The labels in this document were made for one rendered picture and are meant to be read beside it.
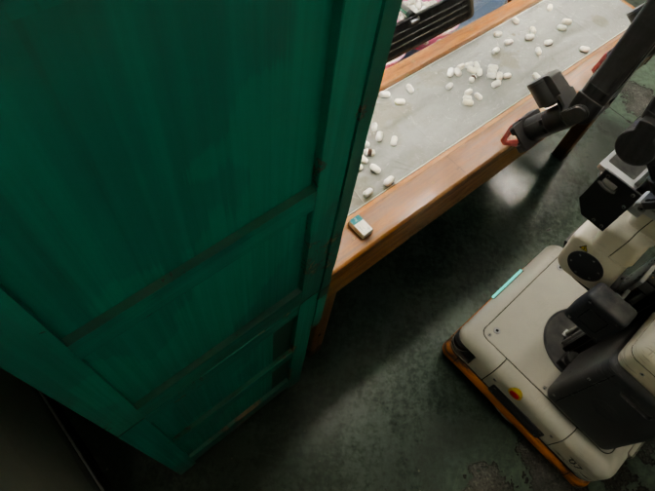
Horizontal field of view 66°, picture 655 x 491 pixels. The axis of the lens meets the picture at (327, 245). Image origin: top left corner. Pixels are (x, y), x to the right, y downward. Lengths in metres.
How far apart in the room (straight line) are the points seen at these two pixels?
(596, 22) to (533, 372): 1.37
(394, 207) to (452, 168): 0.24
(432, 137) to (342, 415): 1.05
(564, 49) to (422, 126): 0.72
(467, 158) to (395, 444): 1.05
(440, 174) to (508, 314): 0.66
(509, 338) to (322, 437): 0.76
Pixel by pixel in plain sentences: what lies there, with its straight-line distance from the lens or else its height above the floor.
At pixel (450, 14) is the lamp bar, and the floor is 1.08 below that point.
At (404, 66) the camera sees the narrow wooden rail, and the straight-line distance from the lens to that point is 1.83.
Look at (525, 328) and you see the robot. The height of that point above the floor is 0.28.
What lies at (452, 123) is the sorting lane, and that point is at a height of 0.74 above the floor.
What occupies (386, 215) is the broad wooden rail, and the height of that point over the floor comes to 0.76.
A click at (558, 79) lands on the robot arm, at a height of 1.22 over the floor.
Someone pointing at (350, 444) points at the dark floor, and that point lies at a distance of 1.97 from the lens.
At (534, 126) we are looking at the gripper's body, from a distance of 1.27.
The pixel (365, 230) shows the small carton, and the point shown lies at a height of 0.78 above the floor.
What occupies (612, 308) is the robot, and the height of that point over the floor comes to 0.75.
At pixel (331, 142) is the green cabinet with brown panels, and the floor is 1.40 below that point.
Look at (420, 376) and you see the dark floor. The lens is 2.07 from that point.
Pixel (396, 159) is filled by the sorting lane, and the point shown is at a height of 0.74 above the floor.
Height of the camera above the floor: 1.93
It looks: 60 degrees down
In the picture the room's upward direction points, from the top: 12 degrees clockwise
